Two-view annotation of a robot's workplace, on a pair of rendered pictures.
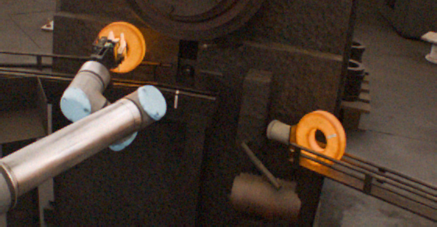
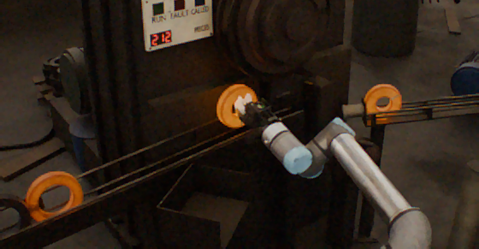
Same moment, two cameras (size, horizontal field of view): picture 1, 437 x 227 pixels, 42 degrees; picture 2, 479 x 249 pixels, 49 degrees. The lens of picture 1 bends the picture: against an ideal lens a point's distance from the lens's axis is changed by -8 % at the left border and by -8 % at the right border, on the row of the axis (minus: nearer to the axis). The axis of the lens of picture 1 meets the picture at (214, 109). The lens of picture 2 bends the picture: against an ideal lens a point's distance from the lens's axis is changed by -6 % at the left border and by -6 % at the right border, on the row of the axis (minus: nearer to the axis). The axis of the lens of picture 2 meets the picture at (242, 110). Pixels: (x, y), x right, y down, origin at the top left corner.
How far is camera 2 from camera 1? 1.63 m
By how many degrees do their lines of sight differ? 39
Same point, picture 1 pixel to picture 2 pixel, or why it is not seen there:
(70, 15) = (166, 99)
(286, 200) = (372, 151)
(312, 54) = (336, 52)
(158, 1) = (284, 56)
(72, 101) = (304, 157)
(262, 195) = not seen: hidden behind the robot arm
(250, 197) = not seen: hidden behind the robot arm
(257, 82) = (327, 85)
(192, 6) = (304, 51)
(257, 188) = not seen: hidden behind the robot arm
